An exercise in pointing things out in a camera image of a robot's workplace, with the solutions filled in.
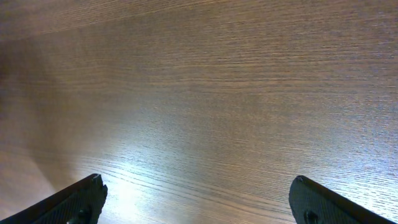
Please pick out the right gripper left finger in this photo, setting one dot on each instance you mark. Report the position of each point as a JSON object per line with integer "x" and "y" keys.
{"x": 81, "y": 202}

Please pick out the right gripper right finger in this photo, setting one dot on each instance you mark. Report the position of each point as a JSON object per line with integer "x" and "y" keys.
{"x": 312, "y": 203}

